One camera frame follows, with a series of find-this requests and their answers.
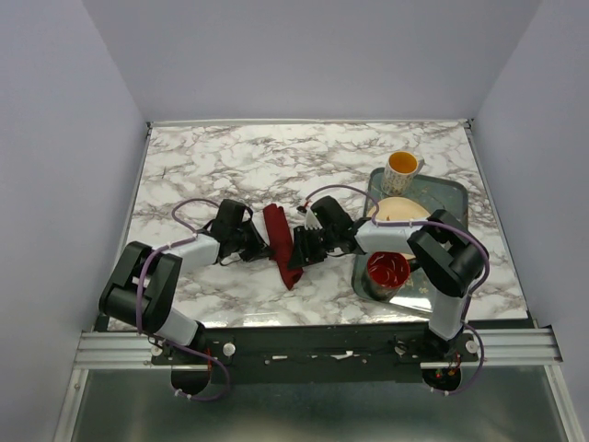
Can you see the beige bird pattern plate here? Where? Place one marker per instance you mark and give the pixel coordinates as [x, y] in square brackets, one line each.
[398, 209]

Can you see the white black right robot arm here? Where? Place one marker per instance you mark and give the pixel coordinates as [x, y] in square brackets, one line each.
[455, 262]

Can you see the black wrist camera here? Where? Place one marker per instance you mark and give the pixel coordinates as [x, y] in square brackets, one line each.
[230, 217]
[324, 213]

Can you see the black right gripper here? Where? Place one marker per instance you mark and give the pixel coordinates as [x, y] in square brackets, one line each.
[304, 255]

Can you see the red and black cup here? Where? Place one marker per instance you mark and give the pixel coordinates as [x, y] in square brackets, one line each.
[385, 274]

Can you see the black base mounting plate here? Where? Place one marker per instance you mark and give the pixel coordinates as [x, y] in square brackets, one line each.
[403, 352]

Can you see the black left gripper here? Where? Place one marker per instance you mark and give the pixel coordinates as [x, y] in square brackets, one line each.
[259, 249]

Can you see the teal floral serving tray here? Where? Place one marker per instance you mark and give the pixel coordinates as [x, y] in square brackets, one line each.
[417, 295]

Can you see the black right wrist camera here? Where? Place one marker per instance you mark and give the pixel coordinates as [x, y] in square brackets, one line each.
[324, 213]

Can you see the white floral mug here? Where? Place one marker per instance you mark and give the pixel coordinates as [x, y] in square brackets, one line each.
[400, 170]

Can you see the aluminium frame rail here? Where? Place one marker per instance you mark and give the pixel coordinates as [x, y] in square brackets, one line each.
[495, 347]

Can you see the dark red cloth napkin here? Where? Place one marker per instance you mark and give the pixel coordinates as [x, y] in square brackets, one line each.
[281, 244]

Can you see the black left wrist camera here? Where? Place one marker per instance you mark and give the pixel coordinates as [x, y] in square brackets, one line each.
[230, 217]

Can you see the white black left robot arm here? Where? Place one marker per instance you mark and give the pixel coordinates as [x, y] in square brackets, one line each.
[143, 284]

